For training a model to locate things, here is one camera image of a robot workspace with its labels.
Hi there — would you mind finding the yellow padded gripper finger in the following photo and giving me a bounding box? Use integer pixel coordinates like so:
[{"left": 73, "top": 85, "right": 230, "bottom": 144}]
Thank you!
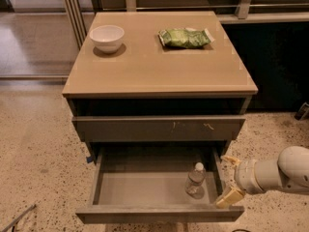
[
  {"left": 215, "top": 187, "right": 245, "bottom": 209},
  {"left": 220, "top": 155, "right": 241, "bottom": 167}
]

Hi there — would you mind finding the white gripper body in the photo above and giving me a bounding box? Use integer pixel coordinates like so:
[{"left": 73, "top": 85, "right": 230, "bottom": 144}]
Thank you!
[{"left": 234, "top": 159, "right": 265, "bottom": 194}]

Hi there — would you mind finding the clear plastic water bottle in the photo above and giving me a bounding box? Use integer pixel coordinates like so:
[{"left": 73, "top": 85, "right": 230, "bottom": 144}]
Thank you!
[{"left": 184, "top": 162, "right": 206, "bottom": 198}]

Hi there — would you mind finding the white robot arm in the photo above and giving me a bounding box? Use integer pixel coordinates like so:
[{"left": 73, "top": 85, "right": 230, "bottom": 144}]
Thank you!
[{"left": 215, "top": 146, "right": 309, "bottom": 209}]

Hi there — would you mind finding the grey drawer cabinet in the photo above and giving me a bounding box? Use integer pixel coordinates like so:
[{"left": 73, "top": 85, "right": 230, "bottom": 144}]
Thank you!
[{"left": 61, "top": 11, "right": 259, "bottom": 232}]

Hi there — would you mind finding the open grey middle drawer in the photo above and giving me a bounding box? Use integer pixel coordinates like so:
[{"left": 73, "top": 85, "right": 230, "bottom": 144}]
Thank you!
[{"left": 76, "top": 146, "right": 244, "bottom": 224}]

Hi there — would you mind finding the dark object on floor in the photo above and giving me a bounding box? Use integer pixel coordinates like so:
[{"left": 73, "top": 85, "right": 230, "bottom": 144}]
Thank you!
[{"left": 295, "top": 101, "right": 309, "bottom": 120}]

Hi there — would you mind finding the green snack bag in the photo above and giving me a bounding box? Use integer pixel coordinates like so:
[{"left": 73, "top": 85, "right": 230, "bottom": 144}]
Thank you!
[{"left": 158, "top": 28, "right": 214, "bottom": 49}]

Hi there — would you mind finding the blue tape piece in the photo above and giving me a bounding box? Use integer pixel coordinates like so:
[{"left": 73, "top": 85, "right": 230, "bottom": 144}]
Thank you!
[{"left": 86, "top": 157, "right": 93, "bottom": 163}]

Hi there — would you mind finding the white ceramic bowl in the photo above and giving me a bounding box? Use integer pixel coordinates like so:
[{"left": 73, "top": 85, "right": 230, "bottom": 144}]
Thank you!
[{"left": 90, "top": 25, "right": 125, "bottom": 53}]

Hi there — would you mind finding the grey metal rod on floor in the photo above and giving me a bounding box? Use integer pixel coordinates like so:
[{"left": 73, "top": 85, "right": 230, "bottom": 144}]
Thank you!
[{"left": 1, "top": 204, "right": 36, "bottom": 232}]

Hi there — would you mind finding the metal railing frame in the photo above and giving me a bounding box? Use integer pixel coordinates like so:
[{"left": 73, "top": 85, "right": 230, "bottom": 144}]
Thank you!
[{"left": 58, "top": 0, "right": 309, "bottom": 50}]

